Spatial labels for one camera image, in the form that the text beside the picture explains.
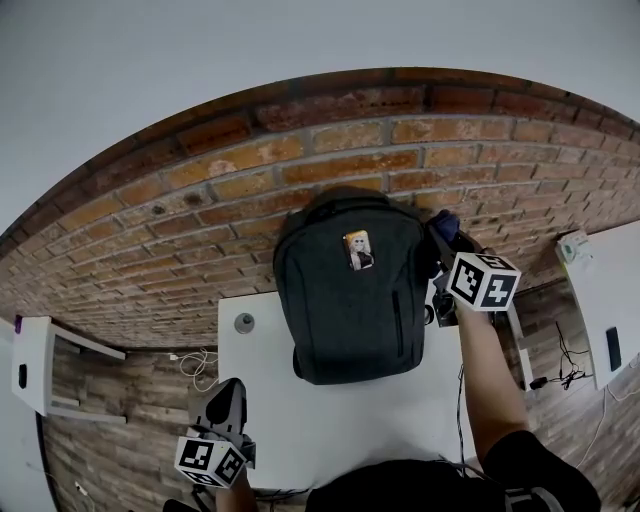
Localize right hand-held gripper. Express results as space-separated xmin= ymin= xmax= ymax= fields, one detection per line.
xmin=424 ymin=222 xmax=523 ymax=328

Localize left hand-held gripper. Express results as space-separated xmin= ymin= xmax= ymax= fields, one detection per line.
xmin=173 ymin=377 xmax=258 ymax=489

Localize dark blue cloth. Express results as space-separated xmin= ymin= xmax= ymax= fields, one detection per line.
xmin=430 ymin=209 xmax=461 ymax=243

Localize dark grey backpack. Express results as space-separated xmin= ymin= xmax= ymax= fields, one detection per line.
xmin=273 ymin=185 xmax=437 ymax=387

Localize person's left forearm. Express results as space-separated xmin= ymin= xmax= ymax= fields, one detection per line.
xmin=214 ymin=468 xmax=262 ymax=512

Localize person's right forearm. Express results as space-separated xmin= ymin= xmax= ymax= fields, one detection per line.
xmin=455 ymin=298 xmax=532 ymax=467

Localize printed picture tag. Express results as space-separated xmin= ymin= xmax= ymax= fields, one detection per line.
xmin=342 ymin=228 xmax=377 ymax=272

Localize white and green device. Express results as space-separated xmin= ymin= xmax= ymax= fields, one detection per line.
xmin=555 ymin=230 xmax=595 ymax=265

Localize white desk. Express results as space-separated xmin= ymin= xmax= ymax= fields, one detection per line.
xmin=554 ymin=219 xmax=640 ymax=392

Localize black flat remote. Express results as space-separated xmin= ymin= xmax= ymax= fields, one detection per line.
xmin=605 ymin=326 xmax=622 ymax=372

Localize person's black shirt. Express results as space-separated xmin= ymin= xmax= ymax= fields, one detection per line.
xmin=304 ymin=428 xmax=603 ymax=512

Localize white charger cable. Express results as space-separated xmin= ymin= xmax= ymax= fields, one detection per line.
xmin=168 ymin=348 xmax=220 ymax=394

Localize black tangled cables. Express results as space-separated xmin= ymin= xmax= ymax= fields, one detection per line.
xmin=547 ymin=320 xmax=596 ymax=391

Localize thin black cable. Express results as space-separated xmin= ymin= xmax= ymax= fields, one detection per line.
xmin=455 ymin=364 xmax=470 ymax=469

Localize long white cable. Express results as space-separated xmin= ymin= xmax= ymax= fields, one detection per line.
xmin=574 ymin=352 xmax=640 ymax=471

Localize grey chest strap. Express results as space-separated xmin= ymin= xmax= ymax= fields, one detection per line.
xmin=503 ymin=485 xmax=561 ymax=512

